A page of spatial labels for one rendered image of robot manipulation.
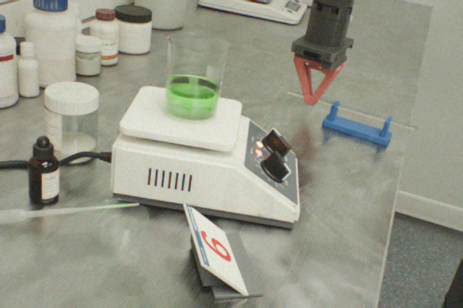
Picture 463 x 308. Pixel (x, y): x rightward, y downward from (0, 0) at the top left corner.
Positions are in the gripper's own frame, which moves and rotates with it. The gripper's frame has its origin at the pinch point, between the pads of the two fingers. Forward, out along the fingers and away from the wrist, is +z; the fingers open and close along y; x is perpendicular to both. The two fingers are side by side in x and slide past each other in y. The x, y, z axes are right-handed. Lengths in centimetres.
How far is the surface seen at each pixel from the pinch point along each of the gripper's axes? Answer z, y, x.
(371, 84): 2.9, -23.8, 4.5
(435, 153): 51, -117, 18
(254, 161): -2.9, 29.8, 3.1
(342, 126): 2.1, 1.6, 5.9
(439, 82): 26, -116, 12
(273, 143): -2.5, 23.5, 2.8
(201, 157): -3.8, 34.2, -1.0
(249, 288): 2.8, 41.8, 8.9
